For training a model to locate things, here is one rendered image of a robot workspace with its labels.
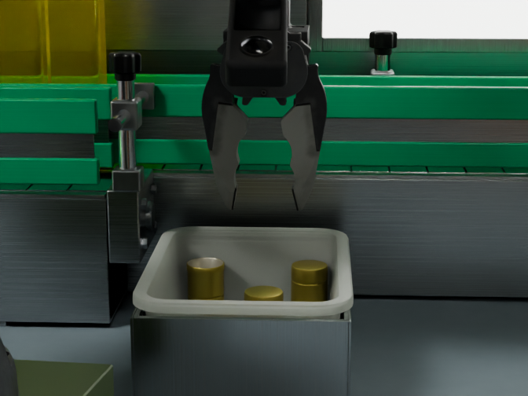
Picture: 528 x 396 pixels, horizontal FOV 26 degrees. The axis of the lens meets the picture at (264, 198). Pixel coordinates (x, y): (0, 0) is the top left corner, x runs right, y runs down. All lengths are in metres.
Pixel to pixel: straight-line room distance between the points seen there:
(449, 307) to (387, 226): 0.10
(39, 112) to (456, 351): 0.43
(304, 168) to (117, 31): 0.42
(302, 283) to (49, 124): 0.27
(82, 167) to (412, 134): 0.33
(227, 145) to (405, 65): 0.42
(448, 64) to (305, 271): 0.38
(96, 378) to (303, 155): 0.30
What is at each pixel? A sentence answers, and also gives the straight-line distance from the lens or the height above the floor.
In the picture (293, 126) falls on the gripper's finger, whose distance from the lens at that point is 0.95.
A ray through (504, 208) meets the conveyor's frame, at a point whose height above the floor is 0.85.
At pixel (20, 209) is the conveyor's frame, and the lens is 1.07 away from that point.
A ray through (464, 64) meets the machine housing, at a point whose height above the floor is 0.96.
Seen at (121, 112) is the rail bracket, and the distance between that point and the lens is 1.01.
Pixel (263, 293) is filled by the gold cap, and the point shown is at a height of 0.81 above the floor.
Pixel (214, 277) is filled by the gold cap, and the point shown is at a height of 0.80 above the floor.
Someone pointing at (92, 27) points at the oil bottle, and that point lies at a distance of 1.16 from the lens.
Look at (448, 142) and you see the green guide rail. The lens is 1.15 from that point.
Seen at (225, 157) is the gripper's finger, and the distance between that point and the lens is 0.96.
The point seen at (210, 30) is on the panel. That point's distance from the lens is 1.29.
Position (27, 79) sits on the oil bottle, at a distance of 1.18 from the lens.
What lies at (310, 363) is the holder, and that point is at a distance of 0.89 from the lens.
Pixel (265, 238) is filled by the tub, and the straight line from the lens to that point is 1.08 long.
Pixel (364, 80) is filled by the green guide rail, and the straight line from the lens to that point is 1.21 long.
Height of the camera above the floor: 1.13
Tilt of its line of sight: 14 degrees down
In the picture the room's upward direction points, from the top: straight up
